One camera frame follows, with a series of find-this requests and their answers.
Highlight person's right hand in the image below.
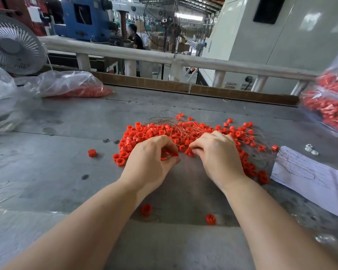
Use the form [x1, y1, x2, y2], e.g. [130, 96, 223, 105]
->
[189, 130, 249, 192]

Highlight person's left hand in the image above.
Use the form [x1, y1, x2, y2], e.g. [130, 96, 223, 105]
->
[118, 135, 181, 195]

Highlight pile of red plastic rings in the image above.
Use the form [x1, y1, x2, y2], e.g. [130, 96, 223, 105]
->
[113, 113, 280, 185]

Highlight bundle of thin metal wires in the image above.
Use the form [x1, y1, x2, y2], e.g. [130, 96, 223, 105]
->
[149, 117, 226, 161]

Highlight person's left forearm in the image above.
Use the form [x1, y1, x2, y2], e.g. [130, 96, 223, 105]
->
[3, 180, 144, 270]

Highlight person's right forearm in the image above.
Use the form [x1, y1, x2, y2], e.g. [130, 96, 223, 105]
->
[222, 177, 338, 270]

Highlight brown wooden board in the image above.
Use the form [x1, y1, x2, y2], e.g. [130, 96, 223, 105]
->
[41, 66, 299, 106]

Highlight white paper sheet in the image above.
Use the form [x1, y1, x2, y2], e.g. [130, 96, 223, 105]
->
[270, 146, 338, 223]

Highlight white metal railing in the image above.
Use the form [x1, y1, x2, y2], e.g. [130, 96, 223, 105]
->
[38, 36, 319, 96]

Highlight clear bag with red pieces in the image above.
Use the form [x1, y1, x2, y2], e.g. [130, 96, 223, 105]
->
[24, 70, 113, 98]

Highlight large clear bag red pieces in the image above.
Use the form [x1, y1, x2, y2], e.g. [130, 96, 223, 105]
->
[299, 42, 338, 135]

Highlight large grey machine cabinet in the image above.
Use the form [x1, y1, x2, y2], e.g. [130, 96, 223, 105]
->
[197, 0, 338, 95]

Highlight blue industrial machine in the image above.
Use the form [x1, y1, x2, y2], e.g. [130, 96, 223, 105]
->
[52, 0, 115, 43]

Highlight white desk fan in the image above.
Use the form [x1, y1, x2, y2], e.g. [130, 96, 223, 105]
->
[0, 12, 47, 76]

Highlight red industrial machine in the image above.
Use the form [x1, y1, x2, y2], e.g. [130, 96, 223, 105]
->
[0, 0, 47, 37]

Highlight black pedestal fan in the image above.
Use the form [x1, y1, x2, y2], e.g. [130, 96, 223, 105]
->
[163, 19, 183, 81]

